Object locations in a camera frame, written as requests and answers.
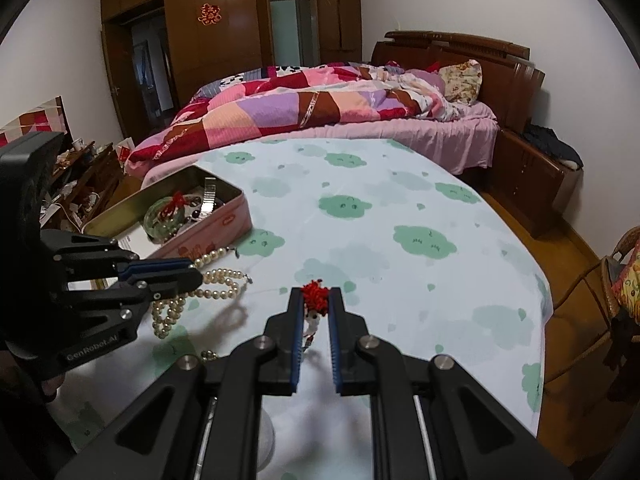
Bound colourful patterned cushion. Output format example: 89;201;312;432
612;240;640;324

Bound white jade bangle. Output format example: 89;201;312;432
256;401;276;472

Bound wooden tv cabinet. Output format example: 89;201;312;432
40;142;124;232

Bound television with reflection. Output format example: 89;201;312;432
0;96;70;146

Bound pink bed sheet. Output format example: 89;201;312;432
141;102;501;189

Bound patchwork quilt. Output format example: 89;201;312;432
125;65;461;179

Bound red double happiness decal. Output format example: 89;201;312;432
198;2;222;26

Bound red white gift bag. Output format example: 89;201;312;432
115;138;134;167

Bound wooden nightstand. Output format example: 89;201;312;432
489;129;582;238

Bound pink metal tin box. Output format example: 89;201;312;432
82;166;252;260

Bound jade pendant red cord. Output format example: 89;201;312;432
162;188;202;224

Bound silver metal wristwatch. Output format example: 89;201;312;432
191;177;224;221

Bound floral pillow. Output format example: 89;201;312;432
438;60;483;105

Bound red coral charm bracelet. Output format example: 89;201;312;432
299;278;331;351

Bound dark clothes on nightstand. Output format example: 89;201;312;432
522;124;584;170

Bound white pearl necklace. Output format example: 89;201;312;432
150;246;254;339

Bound paper leaflets in tin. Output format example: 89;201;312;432
116;222;162;259

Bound wooden headboard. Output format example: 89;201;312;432
371;30;544;133

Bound rattan chair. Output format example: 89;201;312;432
541;226;640;401

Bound dark wooden wardrobe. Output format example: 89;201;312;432
101;0;362;141

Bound green jade bangle red cord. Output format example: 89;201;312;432
142;194;194;241

